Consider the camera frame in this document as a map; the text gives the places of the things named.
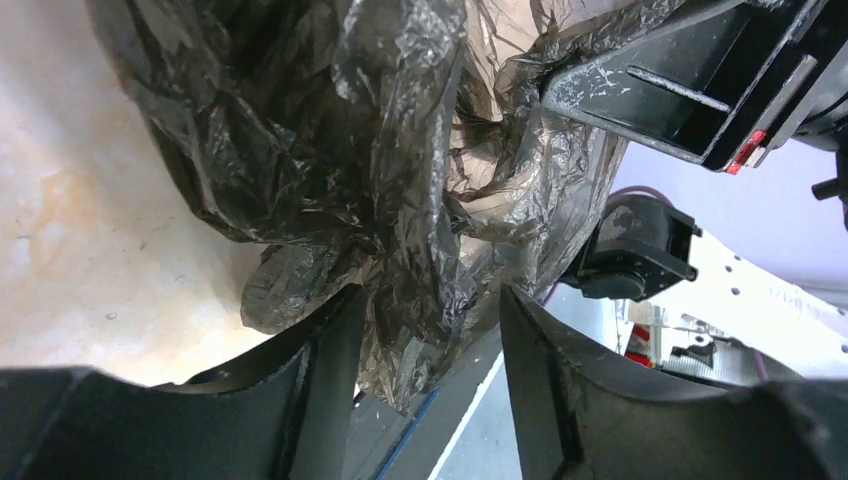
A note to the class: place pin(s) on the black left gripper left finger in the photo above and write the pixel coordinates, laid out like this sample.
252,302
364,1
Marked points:
278,411

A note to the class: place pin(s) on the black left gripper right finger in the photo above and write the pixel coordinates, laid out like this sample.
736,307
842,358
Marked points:
581,411

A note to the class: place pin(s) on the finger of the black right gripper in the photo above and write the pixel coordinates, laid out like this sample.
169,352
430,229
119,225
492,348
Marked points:
719,84

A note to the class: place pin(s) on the dark translucent trash bag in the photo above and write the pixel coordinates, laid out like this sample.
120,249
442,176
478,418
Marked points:
401,145

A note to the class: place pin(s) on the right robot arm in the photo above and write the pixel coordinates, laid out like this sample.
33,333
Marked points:
646,250

